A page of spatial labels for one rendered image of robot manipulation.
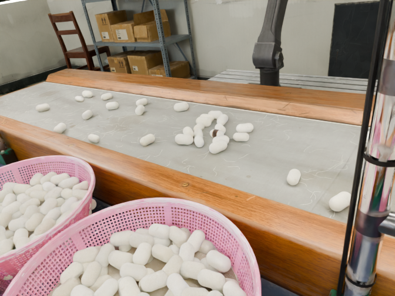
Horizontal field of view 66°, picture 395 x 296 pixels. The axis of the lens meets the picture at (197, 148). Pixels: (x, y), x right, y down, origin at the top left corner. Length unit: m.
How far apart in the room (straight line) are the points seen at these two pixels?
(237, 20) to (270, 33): 1.95
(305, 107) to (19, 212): 0.58
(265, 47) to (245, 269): 0.75
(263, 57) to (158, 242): 0.70
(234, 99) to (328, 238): 0.48
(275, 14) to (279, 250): 0.77
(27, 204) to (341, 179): 0.50
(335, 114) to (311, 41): 2.03
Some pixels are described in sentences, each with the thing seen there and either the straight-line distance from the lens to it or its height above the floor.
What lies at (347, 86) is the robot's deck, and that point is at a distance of 1.09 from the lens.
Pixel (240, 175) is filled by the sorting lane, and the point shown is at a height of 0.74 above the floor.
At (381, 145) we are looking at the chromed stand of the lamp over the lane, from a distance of 0.24.
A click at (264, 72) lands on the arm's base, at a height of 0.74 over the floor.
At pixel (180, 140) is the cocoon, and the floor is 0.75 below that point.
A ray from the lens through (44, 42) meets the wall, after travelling 5.28.
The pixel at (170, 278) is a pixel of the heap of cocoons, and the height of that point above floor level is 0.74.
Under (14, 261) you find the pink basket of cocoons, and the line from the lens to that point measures 0.47.
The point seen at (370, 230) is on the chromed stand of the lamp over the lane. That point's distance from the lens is 0.29.
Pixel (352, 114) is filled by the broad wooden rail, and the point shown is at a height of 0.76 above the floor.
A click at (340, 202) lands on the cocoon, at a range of 0.43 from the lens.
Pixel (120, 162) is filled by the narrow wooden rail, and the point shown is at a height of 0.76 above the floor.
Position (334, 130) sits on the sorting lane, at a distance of 0.64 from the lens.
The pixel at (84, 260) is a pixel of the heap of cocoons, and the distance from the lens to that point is 0.43.
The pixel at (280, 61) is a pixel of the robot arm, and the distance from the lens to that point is 0.99.
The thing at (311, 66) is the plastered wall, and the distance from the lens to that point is 2.73.
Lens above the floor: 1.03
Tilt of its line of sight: 29 degrees down
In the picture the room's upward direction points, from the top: 9 degrees counter-clockwise
